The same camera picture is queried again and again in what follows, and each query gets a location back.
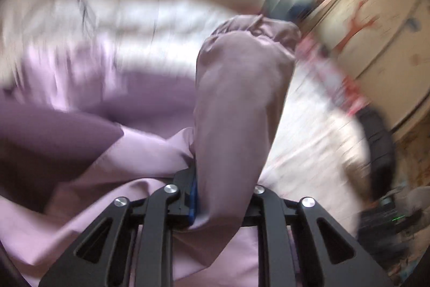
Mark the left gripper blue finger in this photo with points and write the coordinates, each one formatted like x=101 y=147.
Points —
x=186 y=204

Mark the white cherry print duvet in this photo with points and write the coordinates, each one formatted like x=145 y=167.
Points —
x=75 y=128

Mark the pink patterned bedsheet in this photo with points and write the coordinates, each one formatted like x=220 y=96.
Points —
x=343 y=91

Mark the lilac and purple jacket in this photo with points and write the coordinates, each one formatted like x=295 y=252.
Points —
x=205 y=257

